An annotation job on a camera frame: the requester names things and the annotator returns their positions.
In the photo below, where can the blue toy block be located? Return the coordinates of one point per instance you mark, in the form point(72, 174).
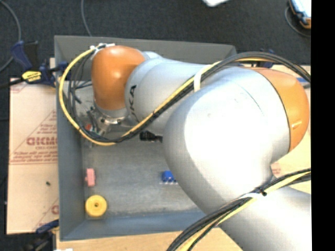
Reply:
point(167, 176)

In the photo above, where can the yellow round disc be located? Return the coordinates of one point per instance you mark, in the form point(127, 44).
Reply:
point(95, 205)

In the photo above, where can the small red object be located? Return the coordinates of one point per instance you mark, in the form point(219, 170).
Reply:
point(88, 127)

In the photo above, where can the brown cardboard board, red print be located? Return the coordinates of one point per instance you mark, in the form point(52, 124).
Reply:
point(31, 166)

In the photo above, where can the black cylinder on white bracket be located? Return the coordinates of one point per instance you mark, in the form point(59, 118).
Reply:
point(147, 136)

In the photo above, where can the pink flat block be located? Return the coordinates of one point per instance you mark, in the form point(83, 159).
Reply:
point(90, 177)

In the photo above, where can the grey metal bin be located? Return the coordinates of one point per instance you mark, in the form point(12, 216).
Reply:
point(131, 163)

